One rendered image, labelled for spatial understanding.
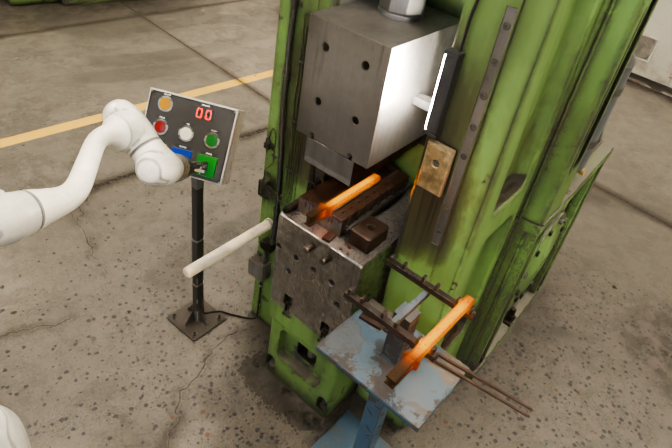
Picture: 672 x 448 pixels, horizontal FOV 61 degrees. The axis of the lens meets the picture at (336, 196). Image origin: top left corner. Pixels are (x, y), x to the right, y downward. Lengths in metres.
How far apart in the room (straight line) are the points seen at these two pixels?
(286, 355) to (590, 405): 1.46
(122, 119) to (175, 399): 1.34
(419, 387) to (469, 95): 0.88
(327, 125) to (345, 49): 0.26
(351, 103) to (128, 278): 1.77
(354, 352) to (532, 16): 1.10
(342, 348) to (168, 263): 1.54
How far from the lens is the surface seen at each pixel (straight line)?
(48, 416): 2.68
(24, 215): 1.37
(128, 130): 1.72
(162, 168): 1.68
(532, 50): 1.58
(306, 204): 2.02
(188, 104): 2.13
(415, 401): 1.80
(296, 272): 2.14
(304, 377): 2.52
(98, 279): 3.13
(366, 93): 1.68
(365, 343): 1.88
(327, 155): 1.86
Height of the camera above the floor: 2.20
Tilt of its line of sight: 36 degrees down
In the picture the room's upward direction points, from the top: 10 degrees clockwise
